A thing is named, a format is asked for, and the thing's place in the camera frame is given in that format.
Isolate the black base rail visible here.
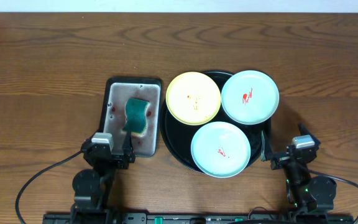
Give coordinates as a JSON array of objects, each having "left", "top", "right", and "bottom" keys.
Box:
[{"left": 42, "top": 212, "right": 356, "bottom": 224}]

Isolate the round black tray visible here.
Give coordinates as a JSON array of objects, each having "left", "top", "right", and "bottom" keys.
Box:
[{"left": 159, "top": 70, "right": 272, "bottom": 175}]

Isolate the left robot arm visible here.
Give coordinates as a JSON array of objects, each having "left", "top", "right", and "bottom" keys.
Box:
[{"left": 68, "top": 131, "right": 135, "bottom": 224}]

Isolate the left black cable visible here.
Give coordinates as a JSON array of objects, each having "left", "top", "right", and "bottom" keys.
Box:
[{"left": 15, "top": 150, "right": 83, "bottom": 224}]

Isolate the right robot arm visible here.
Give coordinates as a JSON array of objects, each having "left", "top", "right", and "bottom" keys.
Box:
[{"left": 261, "top": 124, "right": 337, "bottom": 223}]

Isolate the green yellow sponge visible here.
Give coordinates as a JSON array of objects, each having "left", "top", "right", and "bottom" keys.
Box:
[{"left": 122, "top": 98, "right": 149, "bottom": 137}]

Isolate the light blue plate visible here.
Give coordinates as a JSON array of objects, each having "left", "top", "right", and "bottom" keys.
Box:
[
  {"left": 190, "top": 121, "right": 251, "bottom": 178},
  {"left": 221, "top": 70, "right": 280, "bottom": 125}
]

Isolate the yellow plate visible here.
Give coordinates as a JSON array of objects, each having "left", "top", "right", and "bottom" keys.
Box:
[{"left": 165, "top": 72, "right": 221, "bottom": 126}]

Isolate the rectangular black soapy tray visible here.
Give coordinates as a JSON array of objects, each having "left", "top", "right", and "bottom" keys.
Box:
[{"left": 98, "top": 77, "right": 162, "bottom": 157}]

